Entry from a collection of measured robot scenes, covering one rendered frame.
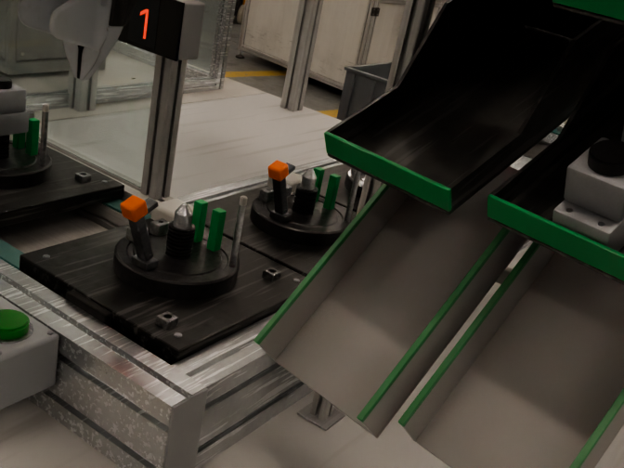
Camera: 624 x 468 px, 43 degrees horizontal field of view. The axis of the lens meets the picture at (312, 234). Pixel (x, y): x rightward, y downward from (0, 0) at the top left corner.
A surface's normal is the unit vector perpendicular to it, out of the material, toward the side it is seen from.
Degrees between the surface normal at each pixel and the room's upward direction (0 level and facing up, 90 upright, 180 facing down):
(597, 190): 115
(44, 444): 0
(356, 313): 45
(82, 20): 93
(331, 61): 90
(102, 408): 90
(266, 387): 90
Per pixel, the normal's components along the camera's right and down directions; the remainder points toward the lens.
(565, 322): -0.36, -0.53
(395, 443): 0.19, -0.90
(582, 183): -0.71, 0.52
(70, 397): -0.57, 0.22
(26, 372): 0.80, 0.37
